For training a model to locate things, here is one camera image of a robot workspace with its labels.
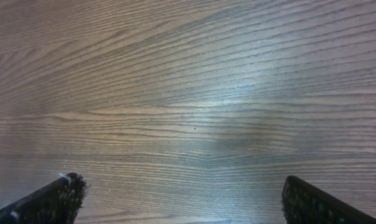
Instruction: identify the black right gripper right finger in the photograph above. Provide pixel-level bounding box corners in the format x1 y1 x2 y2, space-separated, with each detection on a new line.
282 175 376 224

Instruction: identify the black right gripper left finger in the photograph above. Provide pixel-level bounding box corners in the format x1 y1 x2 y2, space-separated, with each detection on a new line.
0 172 87 224

